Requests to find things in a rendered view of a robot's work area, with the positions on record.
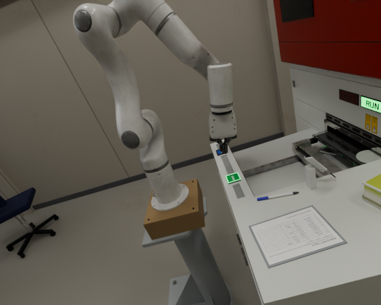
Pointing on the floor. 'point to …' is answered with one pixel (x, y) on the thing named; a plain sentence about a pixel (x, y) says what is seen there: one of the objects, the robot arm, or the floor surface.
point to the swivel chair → (9, 209)
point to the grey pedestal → (202, 245)
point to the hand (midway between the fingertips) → (223, 148)
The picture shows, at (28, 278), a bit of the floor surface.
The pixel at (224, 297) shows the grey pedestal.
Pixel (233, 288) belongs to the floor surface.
